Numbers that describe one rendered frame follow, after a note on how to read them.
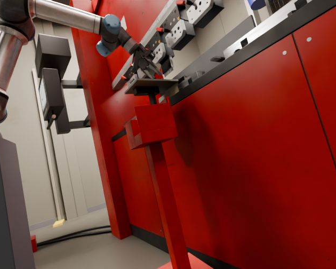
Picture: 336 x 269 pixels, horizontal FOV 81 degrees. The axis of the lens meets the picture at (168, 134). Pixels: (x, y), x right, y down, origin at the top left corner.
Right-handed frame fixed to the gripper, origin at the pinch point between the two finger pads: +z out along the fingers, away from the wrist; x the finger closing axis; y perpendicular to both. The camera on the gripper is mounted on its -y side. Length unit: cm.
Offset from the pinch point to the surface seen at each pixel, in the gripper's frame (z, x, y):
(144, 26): -26.9, 9.7, 30.7
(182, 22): -10.1, -23.7, 16.8
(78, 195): 46, 262, -60
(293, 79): 23, -68, -25
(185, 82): 12.3, -14.3, -0.9
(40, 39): -94, 100, 19
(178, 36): -6.6, -19.6, 13.0
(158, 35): -15.9, -2.6, 21.2
